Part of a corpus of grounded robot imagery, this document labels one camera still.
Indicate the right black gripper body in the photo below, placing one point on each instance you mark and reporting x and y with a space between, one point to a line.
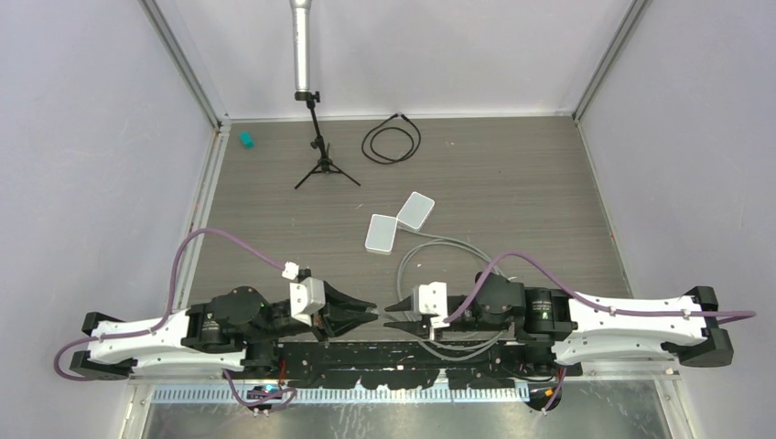
468 322

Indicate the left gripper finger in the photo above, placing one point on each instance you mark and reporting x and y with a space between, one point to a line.
340 322
336 298

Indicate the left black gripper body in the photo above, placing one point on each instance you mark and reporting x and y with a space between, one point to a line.
319 325

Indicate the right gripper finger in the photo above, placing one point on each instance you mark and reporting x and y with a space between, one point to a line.
406 305
418 329

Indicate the white network switch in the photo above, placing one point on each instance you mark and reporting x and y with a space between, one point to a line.
415 211
380 234

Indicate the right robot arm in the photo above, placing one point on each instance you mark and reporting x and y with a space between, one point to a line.
558 329

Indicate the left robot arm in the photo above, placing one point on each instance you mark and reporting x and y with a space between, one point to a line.
239 332

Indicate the black tripod stand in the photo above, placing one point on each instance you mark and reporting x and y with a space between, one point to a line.
325 165

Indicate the teal small block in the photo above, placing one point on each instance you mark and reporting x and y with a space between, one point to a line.
246 140

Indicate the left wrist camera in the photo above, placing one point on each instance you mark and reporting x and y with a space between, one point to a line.
306 293

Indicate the white slotted cable duct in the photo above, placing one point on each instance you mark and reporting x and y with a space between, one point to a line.
438 393

